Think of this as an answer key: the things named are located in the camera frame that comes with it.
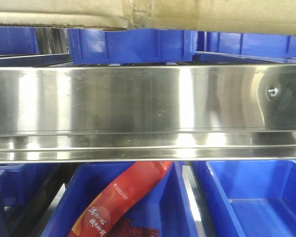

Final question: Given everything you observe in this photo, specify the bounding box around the brown cardboard carton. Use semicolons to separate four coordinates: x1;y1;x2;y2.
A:
0;0;296;36

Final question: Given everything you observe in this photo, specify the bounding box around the blue bin with package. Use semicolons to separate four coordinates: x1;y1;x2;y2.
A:
43;161;202;237

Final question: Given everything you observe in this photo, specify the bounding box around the blue plastic bin upper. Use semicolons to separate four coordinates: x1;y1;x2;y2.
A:
68;29;197;64

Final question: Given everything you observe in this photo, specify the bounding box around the red snack package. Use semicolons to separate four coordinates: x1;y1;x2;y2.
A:
68;161;173;237

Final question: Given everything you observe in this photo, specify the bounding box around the empty blue bin right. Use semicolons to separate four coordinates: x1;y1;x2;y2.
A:
192;160;296;237

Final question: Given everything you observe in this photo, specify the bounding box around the blue bin upper right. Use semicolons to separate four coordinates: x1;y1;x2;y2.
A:
197;32;296;59

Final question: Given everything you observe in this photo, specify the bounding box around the blue bin lower left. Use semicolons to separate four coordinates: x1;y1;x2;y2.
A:
0;163;59;209

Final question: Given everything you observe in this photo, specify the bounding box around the blue bin upper left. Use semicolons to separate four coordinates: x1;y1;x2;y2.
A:
0;26;39;55

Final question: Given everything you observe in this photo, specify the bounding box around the stainless steel shelf frame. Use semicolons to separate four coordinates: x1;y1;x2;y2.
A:
0;52;296;163

